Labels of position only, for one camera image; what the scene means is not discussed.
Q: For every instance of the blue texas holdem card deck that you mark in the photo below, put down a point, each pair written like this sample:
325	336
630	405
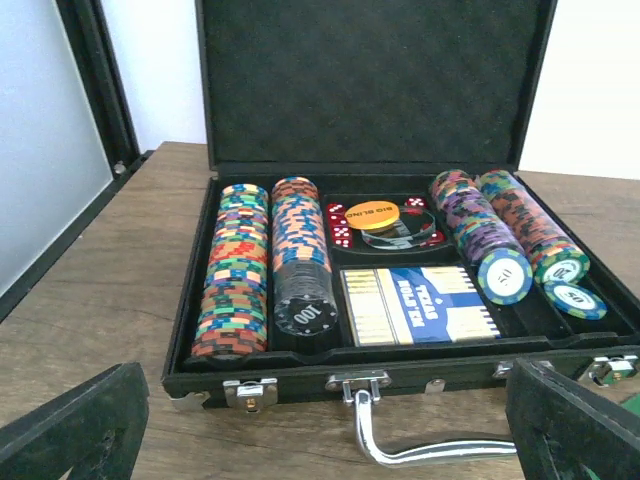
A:
415	305

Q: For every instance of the black enclosure frame post left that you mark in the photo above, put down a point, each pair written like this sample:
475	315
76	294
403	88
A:
87	31

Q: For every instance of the loose green 50 chip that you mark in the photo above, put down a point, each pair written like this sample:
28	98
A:
575	300

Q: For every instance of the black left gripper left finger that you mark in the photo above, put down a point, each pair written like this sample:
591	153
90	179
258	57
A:
92	431

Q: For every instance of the brown green chip row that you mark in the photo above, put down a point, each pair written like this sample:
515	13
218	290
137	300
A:
552	253

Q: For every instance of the leftmost multicolour chip row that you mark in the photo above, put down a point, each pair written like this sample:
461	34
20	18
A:
233	311

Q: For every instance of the red die right back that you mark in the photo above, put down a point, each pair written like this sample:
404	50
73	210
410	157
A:
419	202

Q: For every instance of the red dice group left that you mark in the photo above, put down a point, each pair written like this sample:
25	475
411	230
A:
339	229

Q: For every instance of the orange blue chip row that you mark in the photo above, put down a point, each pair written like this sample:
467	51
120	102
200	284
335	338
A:
297	224

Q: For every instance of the orange big blind button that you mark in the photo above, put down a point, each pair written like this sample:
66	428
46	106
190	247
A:
372	215

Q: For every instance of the wrapped black 100 chip stack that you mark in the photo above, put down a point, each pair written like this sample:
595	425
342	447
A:
304	299

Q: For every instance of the chrome case handle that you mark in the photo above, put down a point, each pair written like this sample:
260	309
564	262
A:
361	391

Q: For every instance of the purple green chip row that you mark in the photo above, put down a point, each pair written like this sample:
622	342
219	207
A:
502	269

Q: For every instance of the black poker set case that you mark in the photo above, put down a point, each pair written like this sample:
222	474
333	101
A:
371	100

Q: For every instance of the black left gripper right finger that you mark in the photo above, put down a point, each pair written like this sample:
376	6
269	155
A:
562	430

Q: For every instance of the clear acrylic dealer button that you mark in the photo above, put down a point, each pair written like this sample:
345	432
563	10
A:
414	227

